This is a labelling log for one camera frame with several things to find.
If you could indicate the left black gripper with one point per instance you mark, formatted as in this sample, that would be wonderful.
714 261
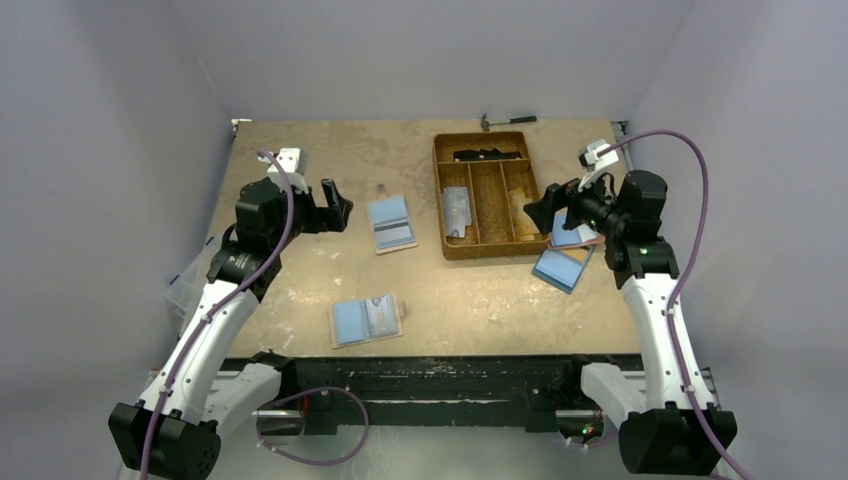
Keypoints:
315 211

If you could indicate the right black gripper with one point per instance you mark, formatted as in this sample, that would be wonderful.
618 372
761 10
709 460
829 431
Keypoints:
565 202

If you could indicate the beige snap card holder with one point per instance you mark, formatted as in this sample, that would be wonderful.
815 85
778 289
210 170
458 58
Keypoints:
366 320

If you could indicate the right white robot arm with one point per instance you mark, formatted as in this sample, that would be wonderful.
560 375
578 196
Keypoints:
673 426

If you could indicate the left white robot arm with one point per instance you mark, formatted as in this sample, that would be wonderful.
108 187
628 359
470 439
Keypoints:
176 429

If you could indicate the open blue pink card holder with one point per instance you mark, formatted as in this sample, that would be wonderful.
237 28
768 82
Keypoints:
581 236

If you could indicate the gold cards in tray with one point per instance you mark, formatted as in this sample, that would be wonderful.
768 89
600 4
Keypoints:
525 228

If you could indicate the blue card holder front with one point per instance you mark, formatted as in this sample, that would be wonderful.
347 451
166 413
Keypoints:
562 269

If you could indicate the open beige card holder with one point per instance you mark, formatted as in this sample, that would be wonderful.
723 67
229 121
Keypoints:
390 223

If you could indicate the silver cards in tray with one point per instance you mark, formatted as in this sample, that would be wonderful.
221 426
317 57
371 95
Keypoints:
457 211

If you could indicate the woven wicker tray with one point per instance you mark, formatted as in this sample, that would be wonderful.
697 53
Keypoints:
492 233

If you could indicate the black object in tray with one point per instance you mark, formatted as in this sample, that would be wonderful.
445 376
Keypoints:
493 154

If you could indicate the clear plastic screw box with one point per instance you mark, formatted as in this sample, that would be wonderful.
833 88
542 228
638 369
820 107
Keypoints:
184 290

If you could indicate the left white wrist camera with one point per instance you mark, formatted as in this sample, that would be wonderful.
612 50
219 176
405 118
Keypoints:
287 162

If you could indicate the hammer with black handle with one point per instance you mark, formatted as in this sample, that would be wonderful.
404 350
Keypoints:
486 123

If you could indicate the black front rail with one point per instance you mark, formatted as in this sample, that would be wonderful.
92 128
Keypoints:
537 393

